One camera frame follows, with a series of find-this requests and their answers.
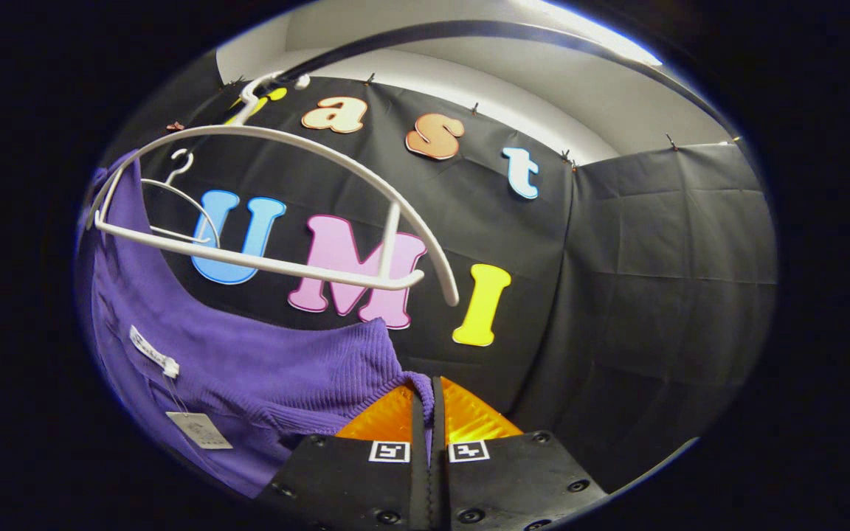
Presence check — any purple ribbed garment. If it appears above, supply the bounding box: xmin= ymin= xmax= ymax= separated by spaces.
xmin=82 ymin=151 xmax=435 ymax=499

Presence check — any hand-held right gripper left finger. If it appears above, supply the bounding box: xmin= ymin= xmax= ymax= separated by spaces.
xmin=259 ymin=378 xmax=434 ymax=531

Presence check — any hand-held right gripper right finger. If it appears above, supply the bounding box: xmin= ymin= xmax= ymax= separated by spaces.
xmin=433 ymin=376 xmax=609 ymax=531

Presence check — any black metal clothes rack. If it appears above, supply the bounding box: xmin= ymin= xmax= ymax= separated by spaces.
xmin=276 ymin=20 xmax=749 ymax=145

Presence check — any white plastic hanger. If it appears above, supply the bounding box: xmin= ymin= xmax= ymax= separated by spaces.
xmin=140 ymin=148 xmax=221 ymax=246
xmin=86 ymin=71 xmax=461 ymax=308

